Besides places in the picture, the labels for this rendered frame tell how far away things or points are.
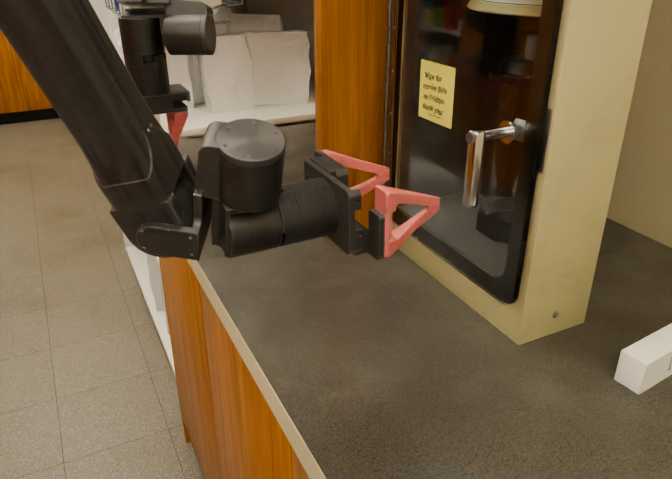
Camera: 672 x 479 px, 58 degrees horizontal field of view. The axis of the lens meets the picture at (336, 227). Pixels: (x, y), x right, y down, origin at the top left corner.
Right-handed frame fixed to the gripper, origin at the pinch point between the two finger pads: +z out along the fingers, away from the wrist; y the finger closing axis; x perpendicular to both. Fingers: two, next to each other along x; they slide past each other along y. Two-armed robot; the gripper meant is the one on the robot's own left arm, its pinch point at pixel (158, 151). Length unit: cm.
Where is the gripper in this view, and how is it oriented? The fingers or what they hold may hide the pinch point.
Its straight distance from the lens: 96.6
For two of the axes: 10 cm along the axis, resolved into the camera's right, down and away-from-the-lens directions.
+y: 8.9, -2.0, 4.0
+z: 0.1, 9.0, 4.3
